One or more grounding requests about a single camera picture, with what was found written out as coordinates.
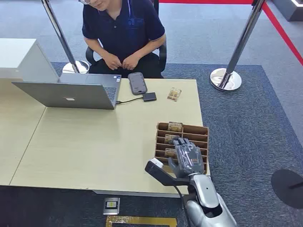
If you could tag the person's right hand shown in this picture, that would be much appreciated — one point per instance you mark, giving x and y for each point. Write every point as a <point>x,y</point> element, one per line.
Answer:
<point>112,61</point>

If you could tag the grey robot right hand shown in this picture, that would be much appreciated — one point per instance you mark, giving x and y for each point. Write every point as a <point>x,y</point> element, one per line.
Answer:
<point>188,159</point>

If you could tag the person's left hand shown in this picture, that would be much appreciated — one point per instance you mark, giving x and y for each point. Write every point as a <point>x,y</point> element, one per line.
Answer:
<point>131,62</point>

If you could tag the gold patterned card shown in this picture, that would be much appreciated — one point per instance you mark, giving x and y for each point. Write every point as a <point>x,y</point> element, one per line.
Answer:
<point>174,127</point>
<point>168,138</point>
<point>170,153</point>
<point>174,94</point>

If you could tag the person's right forearm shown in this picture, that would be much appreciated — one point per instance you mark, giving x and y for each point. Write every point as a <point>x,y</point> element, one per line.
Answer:
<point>94,47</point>

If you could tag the person's left forearm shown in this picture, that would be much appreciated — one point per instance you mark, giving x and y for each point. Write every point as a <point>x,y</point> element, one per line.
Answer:
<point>151,47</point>

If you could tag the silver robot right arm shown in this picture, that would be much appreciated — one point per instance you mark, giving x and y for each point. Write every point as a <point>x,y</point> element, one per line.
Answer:
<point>205,197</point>

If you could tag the brown cardboard card organizer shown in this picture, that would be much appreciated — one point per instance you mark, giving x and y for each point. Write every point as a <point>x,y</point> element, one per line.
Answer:
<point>196,137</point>

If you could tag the person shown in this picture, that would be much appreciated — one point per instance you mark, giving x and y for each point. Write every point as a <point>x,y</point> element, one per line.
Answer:
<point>123,31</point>

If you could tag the dark smartphone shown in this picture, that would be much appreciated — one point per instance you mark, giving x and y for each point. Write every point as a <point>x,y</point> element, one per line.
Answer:
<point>137,83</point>

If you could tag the small black adapter box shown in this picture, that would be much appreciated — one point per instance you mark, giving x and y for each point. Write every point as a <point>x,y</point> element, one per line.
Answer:
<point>149,96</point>

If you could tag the black office chair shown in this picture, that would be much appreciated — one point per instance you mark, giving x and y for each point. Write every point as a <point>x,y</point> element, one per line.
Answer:
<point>162,53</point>

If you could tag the grey laptop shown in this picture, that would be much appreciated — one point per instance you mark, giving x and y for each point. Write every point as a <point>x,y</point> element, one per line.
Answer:
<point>71,94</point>

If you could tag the metal floor socket plate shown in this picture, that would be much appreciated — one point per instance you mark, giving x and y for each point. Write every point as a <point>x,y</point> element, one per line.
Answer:
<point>111,206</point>

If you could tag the white cabinet box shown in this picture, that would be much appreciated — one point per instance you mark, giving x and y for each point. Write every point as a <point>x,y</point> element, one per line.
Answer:
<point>23,58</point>

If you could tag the black round floor base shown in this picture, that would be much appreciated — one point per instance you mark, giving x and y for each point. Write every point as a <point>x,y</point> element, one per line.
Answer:
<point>287,188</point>

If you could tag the red barrier belt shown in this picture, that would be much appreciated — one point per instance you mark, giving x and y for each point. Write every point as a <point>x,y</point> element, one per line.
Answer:
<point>281,33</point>

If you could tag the grey block with light strip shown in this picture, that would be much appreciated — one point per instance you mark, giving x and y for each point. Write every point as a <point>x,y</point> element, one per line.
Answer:
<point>287,9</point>

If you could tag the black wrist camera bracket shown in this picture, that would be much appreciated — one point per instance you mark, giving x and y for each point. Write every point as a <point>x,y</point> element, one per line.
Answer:
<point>165,178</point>

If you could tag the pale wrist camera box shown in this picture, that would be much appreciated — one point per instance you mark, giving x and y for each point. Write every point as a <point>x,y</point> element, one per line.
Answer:
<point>156,163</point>

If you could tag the chrome stanchion post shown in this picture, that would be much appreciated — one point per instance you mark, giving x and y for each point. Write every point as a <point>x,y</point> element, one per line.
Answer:
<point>243,34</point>
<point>59,31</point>

